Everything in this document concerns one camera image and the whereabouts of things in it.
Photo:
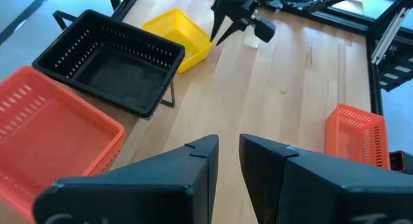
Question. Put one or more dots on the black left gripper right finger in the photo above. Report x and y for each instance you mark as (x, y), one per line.
(316, 191)

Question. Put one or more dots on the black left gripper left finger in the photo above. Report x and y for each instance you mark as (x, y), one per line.
(145, 185)

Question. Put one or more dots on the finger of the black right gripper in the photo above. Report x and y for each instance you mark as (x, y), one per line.
(218, 19)
(234, 27)

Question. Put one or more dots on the yellow slotted plastic basket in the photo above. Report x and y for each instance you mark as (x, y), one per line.
(180, 30)

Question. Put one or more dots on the orange slotted plastic basket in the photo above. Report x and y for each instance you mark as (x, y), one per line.
(55, 143)
(351, 137)

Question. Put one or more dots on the black slotted plastic basket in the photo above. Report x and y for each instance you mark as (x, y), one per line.
(122, 78)

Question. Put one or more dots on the silver aluminium extrusion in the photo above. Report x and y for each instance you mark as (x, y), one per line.
(389, 36)

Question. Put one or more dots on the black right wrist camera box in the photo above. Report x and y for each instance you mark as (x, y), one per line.
(264, 29)

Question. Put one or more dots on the small black camera box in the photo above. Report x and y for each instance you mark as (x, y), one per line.
(400, 162)

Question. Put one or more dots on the black aluminium rig frame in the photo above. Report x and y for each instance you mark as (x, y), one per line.
(376, 88)

